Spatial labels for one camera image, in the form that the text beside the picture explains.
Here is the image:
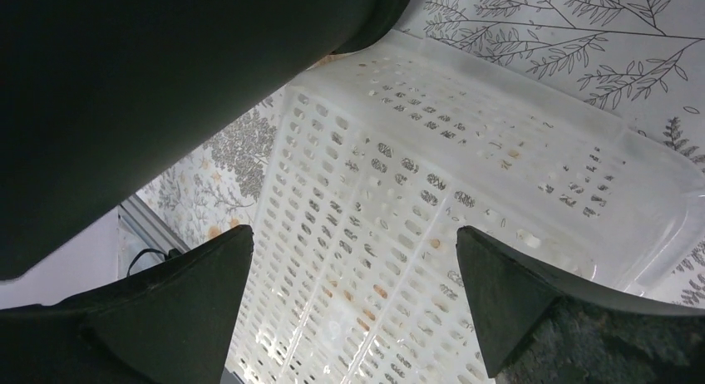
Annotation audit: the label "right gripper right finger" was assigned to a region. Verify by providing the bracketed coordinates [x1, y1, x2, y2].
[456, 226, 704, 383]

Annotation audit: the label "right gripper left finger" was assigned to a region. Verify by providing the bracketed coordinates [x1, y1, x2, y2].
[1, 225, 254, 383]

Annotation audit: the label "white perforated plastic basket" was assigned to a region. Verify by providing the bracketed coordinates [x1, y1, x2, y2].
[226, 32, 704, 383]

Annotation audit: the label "large black cylindrical container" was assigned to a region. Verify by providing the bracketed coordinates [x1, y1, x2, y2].
[1, 0, 411, 280]

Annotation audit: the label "floral patterned table mat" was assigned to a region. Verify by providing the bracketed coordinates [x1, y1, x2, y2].
[135, 0, 705, 311]

